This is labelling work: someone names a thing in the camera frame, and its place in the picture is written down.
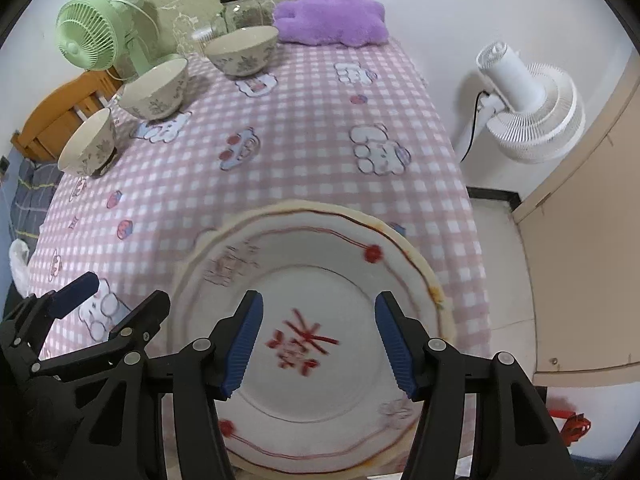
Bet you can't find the small white container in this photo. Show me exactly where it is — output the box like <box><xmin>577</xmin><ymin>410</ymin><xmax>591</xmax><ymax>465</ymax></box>
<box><xmin>191</xmin><ymin>27</ymin><xmax>218</xmax><ymax>53</ymax></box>

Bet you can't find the green desk fan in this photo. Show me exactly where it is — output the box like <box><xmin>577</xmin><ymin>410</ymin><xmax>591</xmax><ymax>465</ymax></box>
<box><xmin>55</xmin><ymin>0</ymin><xmax>161</xmax><ymax>83</ymax></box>

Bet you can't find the orange item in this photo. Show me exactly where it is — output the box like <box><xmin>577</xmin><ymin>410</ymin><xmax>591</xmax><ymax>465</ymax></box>
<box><xmin>547</xmin><ymin>407</ymin><xmax>593</xmax><ymax>448</ymax></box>

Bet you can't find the glass jar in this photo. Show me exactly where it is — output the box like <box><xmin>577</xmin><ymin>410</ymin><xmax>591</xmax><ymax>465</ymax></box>
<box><xmin>219</xmin><ymin>0</ymin><xmax>275</xmax><ymax>33</ymax></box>

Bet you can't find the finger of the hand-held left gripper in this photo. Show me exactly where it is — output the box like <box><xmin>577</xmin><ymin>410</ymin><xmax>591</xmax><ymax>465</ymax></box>
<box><xmin>30</xmin><ymin>290</ymin><xmax>172</xmax><ymax>386</ymax></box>
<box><xmin>0</xmin><ymin>271</ymin><xmax>101</xmax><ymax>361</ymax></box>

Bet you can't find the black fan cable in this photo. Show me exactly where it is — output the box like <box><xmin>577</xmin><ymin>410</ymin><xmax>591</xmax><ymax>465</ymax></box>
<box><xmin>460</xmin><ymin>90</ymin><xmax>488</xmax><ymax>163</ymax></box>

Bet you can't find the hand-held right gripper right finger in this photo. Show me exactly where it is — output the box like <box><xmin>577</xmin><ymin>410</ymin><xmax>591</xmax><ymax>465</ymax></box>
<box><xmin>374</xmin><ymin>291</ymin><xmax>576</xmax><ymax>480</ymax></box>

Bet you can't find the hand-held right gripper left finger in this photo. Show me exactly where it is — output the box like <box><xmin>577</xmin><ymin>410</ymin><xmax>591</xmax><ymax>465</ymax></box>
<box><xmin>57</xmin><ymin>290</ymin><xmax>265</xmax><ymax>480</ymax></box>

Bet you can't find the white floor fan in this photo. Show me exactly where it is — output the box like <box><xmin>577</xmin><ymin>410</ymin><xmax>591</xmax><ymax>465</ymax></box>
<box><xmin>452</xmin><ymin>42</ymin><xmax>586</xmax><ymax>163</ymax></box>

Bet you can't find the pink checked tablecloth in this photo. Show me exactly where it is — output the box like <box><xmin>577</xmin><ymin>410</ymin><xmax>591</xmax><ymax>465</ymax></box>
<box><xmin>27</xmin><ymin>35</ymin><xmax>493</xmax><ymax>461</ymax></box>

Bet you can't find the green rimmed floral bowl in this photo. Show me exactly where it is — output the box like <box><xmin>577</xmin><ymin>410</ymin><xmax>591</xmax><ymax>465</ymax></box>
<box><xmin>57</xmin><ymin>107</ymin><xmax>118</xmax><ymax>178</ymax></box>
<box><xmin>205</xmin><ymin>26</ymin><xmax>280</xmax><ymax>78</ymax></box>
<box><xmin>117</xmin><ymin>57</ymin><xmax>191</xmax><ymax>121</ymax></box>

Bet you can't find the small red patterned plate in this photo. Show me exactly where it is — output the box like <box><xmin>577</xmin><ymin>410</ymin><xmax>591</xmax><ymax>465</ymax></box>
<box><xmin>174</xmin><ymin>208</ymin><xmax>447</xmax><ymax>473</ymax></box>

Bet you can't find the beige door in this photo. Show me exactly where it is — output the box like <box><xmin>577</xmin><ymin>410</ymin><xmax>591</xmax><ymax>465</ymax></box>
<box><xmin>510</xmin><ymin>52</ymin><xmax>640</xmax><ymax>388</ymax></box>

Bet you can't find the white plastic bag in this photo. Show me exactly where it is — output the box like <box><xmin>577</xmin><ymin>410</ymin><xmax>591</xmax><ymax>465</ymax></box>
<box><xmin>9</xmin><ymin>240</ymin><xmax>33</xmax><ymax>296</ymax></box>

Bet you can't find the large yellow floral plate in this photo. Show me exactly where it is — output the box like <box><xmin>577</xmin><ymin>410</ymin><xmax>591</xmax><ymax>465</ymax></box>
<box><xmin>167</xmin><ymin>199</ymin><xmax>458</xmax><ymax>476</ymax></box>

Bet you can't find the purple plush cushion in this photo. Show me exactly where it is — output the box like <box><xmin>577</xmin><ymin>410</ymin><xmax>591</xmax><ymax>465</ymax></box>
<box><xmin>272</xmin><ymin>0</ymin><xmax>390</xmax><ymax>48</ymax></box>

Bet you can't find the grey plaid pillow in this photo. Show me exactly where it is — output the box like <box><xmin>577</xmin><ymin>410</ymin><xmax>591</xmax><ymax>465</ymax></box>
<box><xmin>0</xmin><ymin>160</ymin><xmax>66</xmax><ymax>241</ymax></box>

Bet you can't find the wooden bed headboard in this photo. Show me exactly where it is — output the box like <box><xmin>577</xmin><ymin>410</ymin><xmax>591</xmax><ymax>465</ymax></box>
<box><xmin>11</xmin><ymin>67</ymin><xmax>126</xmax><ymax>163</ymax></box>

